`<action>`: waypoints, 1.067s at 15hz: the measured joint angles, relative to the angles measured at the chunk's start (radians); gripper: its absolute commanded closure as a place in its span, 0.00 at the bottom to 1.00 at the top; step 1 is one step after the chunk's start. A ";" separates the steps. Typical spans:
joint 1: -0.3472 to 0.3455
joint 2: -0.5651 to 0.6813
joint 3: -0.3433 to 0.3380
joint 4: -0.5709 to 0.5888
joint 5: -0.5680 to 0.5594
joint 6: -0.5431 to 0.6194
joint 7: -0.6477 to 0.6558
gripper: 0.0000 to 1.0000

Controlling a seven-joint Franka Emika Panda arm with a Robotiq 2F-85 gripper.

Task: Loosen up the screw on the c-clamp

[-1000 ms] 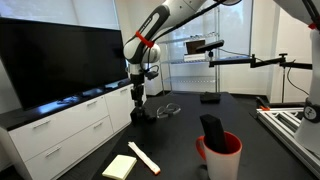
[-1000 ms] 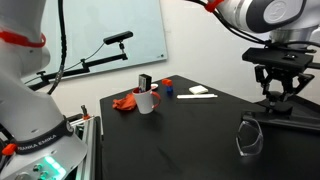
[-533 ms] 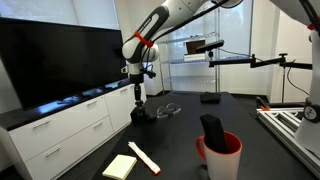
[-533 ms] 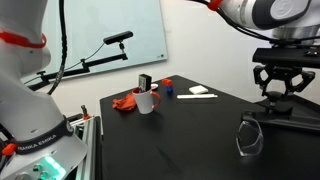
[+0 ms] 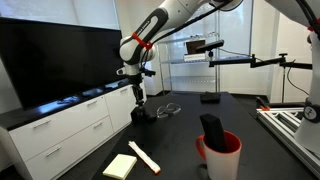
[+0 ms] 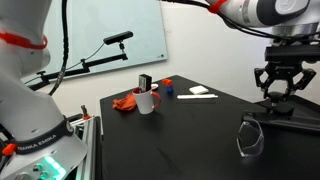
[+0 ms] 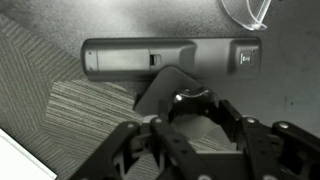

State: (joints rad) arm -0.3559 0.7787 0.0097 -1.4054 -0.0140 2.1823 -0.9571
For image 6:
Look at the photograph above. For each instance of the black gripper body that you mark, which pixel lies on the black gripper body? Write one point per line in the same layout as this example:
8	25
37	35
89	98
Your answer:
282	71

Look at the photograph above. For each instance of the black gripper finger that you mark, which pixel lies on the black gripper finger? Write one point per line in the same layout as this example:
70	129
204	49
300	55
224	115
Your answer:
307	76
263	85

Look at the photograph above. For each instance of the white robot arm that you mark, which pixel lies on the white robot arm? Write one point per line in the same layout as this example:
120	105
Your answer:
34	120

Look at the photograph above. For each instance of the yellow sticky note pad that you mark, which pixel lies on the yellow sticky note pad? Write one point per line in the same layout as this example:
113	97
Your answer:
197	90

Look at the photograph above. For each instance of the clear safety glasses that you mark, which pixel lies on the clear safety glasses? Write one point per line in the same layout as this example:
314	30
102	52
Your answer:
250	139

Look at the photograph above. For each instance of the white marker with red cap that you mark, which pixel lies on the white marker with red cap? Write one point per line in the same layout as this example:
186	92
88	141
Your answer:
203	96

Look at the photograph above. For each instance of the red block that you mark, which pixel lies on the red block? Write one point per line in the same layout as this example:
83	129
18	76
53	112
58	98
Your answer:
167	82

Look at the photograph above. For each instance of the blue block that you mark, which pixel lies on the blue block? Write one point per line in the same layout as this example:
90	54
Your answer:
169	89

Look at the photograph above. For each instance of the white bowl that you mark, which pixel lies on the white bowl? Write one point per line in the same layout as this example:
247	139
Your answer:
154	86

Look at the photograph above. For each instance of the black eraser in mug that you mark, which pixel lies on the black eraser in mug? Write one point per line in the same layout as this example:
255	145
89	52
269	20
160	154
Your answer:
144	82

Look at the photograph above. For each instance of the red and white mug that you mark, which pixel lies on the red and white mug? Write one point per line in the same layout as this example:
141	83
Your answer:
147	102

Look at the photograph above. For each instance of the orange cloth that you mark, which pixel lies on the orange cloth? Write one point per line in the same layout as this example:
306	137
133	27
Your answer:
127	103

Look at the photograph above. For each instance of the glass whiteboard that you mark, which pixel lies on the glass whiteboard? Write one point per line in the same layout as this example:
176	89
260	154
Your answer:
90	21

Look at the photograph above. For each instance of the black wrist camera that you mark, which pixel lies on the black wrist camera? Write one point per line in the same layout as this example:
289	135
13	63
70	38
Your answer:
293	53

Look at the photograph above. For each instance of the black stereo camera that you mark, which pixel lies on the black stereo camera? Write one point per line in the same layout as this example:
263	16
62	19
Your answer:
118	37

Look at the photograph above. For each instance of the aluminium extrusion frame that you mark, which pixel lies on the aluminium extrusion frame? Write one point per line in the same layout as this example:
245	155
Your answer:
88	131

